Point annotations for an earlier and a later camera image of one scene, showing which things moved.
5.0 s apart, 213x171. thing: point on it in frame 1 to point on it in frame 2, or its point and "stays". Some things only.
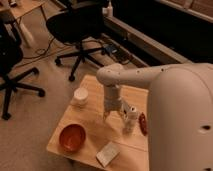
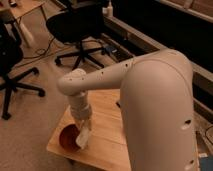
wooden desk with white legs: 19,8 stays
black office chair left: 11,54 stays
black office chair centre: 79,21 stays
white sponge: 107,154 to 83,137
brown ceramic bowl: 72,137 stays
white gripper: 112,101 to 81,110
